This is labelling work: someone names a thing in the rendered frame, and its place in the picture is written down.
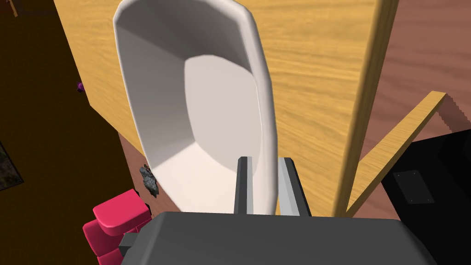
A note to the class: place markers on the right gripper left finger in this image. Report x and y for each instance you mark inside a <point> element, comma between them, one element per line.
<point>243,187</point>

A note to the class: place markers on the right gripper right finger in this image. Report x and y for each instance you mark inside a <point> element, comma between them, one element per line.
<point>292,191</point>

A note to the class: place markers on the white bowl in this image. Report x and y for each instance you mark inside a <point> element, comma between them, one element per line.
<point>191,121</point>

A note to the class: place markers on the grey rock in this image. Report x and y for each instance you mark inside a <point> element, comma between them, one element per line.
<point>149,181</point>

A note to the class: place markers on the wooden table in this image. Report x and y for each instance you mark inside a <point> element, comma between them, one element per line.
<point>312,95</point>

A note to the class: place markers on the red armchair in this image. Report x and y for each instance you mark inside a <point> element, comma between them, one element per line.
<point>114,224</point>

